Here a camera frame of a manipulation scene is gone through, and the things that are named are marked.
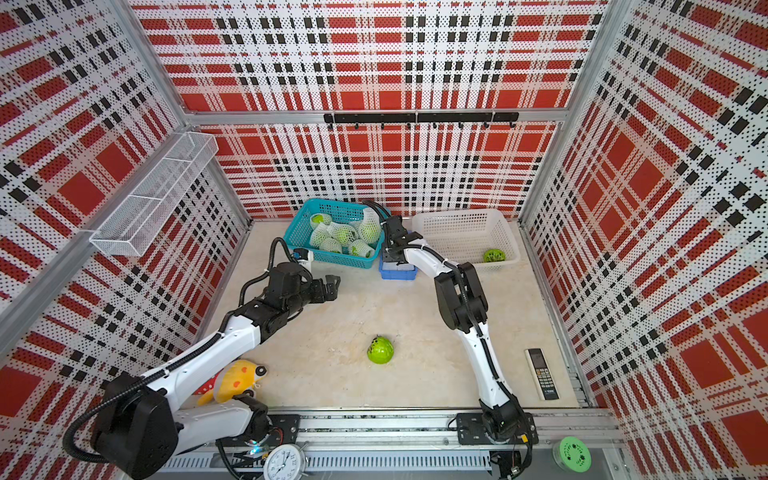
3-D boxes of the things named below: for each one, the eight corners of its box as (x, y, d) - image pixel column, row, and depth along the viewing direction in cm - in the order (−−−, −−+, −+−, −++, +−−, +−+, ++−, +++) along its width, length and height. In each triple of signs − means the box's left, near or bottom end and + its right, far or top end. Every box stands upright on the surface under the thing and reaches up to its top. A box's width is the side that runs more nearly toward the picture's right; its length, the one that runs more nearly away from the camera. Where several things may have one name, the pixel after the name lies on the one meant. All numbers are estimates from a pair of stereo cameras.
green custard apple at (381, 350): (367, 358, 87) (365, 350, 82) (380, 341, 91) (378, 332, 86) (384, 370, 85) (383, 362, 80) (396, 351, 88) (396, 343, 83)
